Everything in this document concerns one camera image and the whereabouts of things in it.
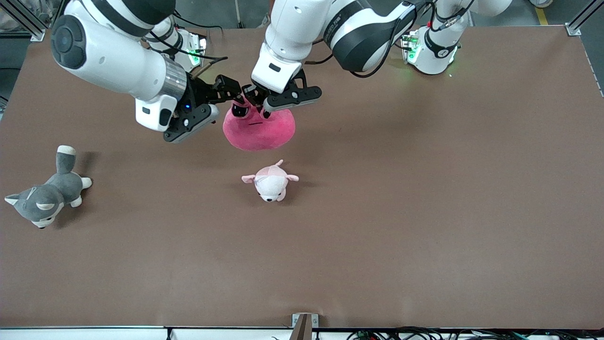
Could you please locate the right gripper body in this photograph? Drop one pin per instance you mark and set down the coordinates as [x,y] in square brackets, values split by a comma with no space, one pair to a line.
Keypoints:
[200,91]

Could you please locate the hot pink angry-eyed plush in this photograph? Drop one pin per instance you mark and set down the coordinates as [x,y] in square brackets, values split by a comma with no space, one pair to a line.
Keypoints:
[259,134]

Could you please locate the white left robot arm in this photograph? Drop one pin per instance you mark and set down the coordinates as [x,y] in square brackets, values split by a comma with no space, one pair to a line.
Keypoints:
[368,33]

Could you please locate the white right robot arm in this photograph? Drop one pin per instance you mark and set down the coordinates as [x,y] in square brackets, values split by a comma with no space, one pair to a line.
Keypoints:
[108,61]

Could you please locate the person foot in shoe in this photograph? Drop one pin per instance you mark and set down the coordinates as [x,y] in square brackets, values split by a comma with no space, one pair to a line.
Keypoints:
[268,20]

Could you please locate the grey stand leg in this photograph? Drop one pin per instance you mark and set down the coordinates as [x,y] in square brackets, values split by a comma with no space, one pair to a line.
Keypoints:
[239,14]

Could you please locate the pale pink puppy plush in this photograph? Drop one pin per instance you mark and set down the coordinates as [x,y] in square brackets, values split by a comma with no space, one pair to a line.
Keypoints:
[271,184]

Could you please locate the grey husky plush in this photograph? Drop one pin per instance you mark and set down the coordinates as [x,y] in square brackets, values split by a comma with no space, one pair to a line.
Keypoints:
[52,193]

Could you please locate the brown table cover sheet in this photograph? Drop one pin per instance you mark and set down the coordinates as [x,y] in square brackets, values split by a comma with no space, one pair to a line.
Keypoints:
[330,259]

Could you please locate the white round caster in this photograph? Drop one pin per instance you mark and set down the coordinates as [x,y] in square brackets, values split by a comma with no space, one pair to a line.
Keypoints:
[541,3]

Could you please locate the aluminium frame profile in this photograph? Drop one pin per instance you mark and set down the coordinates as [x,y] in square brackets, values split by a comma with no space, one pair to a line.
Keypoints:
[28,28]
[578,23]

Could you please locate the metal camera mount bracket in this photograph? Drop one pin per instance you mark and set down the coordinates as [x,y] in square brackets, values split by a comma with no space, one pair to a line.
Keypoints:
[302,328]

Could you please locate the white table edge rail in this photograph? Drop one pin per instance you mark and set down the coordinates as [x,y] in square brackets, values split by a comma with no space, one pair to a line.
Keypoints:
[94,334]

